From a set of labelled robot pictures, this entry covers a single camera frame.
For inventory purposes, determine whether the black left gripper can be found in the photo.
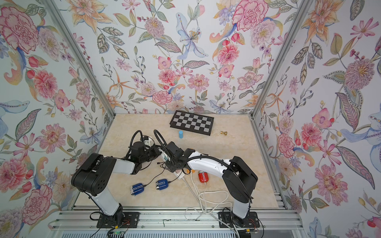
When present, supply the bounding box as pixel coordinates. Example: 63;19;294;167
138;145;165;164

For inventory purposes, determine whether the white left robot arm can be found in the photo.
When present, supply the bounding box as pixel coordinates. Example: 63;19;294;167
71;141;161;228

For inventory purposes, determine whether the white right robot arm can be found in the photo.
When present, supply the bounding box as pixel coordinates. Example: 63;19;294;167
160;142;258;228

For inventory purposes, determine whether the white power strip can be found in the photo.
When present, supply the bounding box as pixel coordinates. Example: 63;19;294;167
159;151;185;179

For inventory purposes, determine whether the black silver chessboard box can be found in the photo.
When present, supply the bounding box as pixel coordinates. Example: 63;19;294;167
170;110;214;136

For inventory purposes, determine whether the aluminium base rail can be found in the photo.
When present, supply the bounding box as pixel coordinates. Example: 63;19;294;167
48;206;307;238

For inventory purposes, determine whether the aluminium frame post left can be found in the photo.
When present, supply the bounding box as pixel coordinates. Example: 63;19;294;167
42;0;116;120

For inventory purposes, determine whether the aluminium frame post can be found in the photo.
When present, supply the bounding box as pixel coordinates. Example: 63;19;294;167
42;0;116;120
250;1;313;121

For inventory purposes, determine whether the aluminium frame post right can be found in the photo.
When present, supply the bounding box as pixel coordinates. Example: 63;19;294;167
250;1;313;121

